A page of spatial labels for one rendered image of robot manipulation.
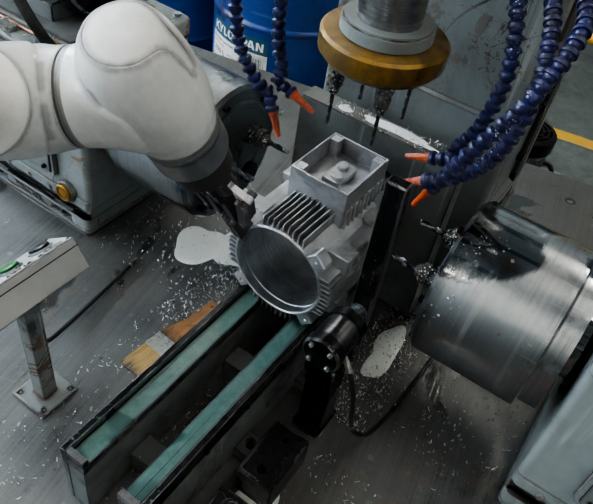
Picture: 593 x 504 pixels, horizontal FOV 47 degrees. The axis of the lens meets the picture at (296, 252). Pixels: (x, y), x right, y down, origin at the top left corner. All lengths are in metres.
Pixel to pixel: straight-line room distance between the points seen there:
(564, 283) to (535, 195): 0.78
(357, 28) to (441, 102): 0.31
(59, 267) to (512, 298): 0.60
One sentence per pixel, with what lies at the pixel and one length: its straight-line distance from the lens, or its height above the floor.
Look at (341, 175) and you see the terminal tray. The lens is 1.02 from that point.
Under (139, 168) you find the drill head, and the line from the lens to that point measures 1.17.
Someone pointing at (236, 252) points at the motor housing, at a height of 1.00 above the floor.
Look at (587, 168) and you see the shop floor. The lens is 3.45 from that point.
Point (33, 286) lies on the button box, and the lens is 0.94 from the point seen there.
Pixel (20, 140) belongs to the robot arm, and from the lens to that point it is 0.68.
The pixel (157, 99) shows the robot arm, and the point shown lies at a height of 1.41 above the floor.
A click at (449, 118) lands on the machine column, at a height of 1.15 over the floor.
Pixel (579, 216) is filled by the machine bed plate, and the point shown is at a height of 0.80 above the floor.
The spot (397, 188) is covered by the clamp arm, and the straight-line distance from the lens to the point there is 0.83.
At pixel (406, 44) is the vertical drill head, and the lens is 0.92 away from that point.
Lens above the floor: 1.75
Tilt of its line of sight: 44 degrees down
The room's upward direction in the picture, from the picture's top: 10 degrees clockwise
